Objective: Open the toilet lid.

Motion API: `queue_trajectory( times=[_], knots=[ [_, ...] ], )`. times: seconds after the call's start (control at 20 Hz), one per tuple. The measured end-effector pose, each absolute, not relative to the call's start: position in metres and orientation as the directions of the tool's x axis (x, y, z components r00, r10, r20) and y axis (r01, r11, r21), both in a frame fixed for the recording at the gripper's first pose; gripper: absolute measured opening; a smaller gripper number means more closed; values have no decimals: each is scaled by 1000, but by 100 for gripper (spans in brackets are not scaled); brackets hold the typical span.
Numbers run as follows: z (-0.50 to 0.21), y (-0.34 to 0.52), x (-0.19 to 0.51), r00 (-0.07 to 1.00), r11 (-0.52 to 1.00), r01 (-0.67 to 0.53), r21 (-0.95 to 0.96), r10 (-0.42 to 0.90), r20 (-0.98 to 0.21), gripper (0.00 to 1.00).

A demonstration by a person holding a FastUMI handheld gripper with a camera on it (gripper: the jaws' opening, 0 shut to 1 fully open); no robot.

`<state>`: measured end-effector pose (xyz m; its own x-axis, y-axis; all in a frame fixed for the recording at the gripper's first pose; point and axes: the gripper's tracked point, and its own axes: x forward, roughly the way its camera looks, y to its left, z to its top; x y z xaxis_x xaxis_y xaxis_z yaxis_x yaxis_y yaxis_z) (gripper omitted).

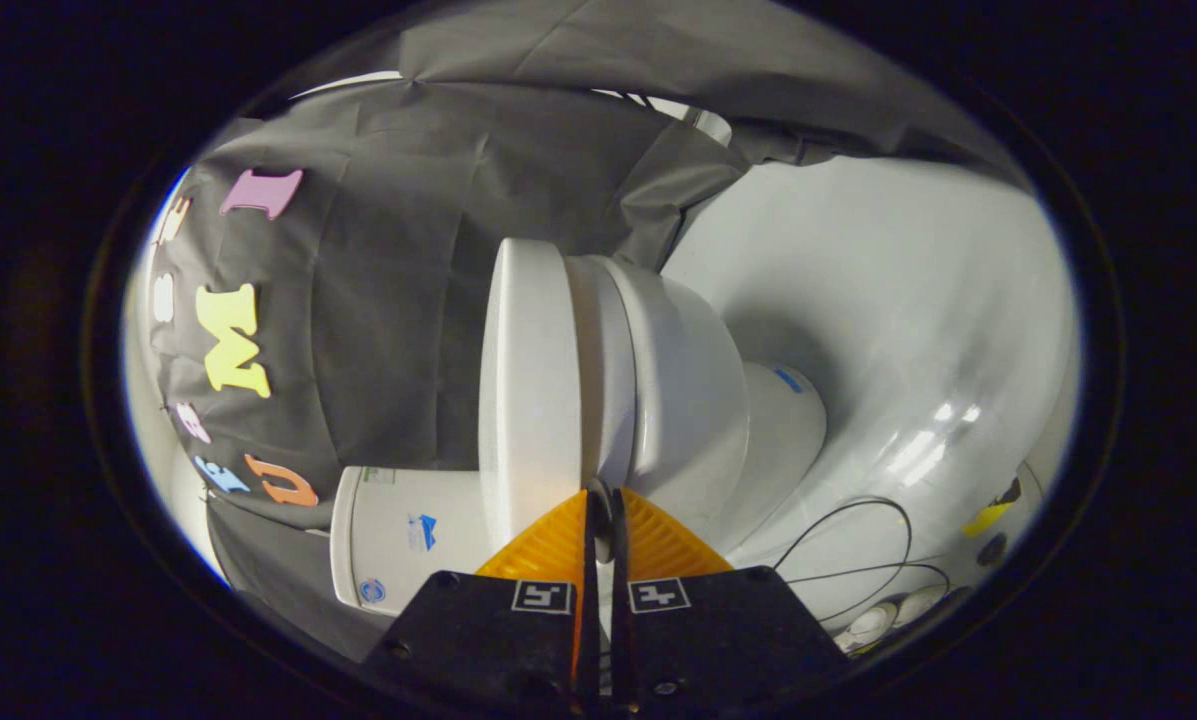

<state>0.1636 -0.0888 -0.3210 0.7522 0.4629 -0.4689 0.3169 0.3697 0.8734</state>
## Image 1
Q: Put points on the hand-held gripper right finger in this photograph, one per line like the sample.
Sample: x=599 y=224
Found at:
x=620 y=620

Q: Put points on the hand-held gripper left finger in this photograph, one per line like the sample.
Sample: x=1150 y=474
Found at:
x=590 y=620

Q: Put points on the white toilet lid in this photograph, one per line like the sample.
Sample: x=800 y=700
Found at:
x=530 y=380

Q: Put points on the white toilet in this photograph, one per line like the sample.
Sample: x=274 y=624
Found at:
x=698 y=400

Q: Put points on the white rounded object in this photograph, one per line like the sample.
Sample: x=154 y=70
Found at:
x=920 y=603
x=874 y=622

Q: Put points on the yellow black object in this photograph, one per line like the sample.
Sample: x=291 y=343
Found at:
x=988 y=517

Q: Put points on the black backdrop cloth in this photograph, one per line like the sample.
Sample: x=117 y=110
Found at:
x=388 y=250

